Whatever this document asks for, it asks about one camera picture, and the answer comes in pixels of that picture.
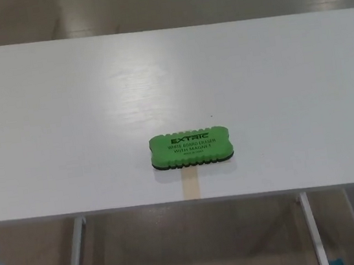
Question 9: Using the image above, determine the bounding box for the green whiteboard eraser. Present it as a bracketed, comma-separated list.
[147, 124, 236, 174]

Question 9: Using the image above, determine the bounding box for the beige masking tape strip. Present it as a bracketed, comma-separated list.
[179, 166, 203, 202]

